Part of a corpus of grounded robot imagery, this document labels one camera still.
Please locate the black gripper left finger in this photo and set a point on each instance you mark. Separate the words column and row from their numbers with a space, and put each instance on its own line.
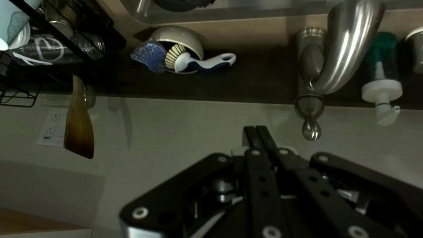
column 199, row 193

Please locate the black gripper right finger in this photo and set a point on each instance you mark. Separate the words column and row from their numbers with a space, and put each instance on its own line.
column 352, row 199

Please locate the chrome gooseneck faucet spout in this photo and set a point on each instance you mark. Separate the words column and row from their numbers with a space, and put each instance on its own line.
column 352, row 40

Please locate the white pump soap dispenser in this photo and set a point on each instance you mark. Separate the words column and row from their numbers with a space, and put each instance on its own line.
column 381, row 84

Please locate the wooden spatula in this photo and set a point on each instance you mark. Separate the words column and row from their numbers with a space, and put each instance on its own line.
column 80, row 127

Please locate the beige brush holder bowl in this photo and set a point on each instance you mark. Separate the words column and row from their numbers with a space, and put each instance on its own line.
column 180, row 35

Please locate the metal sink air gap cap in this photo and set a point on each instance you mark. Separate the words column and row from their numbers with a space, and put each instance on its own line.
column 416, row 48

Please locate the stainless steel sink basin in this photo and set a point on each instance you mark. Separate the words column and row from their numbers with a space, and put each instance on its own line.
column 265, row 9

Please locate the pale blue cup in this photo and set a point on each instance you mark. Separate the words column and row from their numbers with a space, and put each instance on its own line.
column 13, row 24

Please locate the white wall outlet plate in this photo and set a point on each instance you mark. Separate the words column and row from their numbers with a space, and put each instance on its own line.
column 51, row 127

